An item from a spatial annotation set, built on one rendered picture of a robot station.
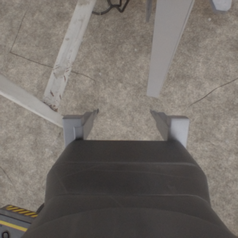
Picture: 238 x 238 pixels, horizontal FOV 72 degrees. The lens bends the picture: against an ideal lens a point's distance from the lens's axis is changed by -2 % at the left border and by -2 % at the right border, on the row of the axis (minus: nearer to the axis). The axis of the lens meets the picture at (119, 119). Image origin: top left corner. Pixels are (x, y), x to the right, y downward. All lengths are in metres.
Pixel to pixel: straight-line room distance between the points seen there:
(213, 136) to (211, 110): 0.14
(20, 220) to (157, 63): 0.78
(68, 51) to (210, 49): 0.78
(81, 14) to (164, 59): 0.82
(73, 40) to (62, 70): 0.15
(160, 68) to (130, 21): 1.01
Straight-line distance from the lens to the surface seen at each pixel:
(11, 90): 0.65
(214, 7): 0.20
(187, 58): 1.09
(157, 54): 0.17
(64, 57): 0.88
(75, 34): 0.92
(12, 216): 0.86
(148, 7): 0.22
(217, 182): 1.05
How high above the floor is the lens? 0.95
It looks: 80 degrees down
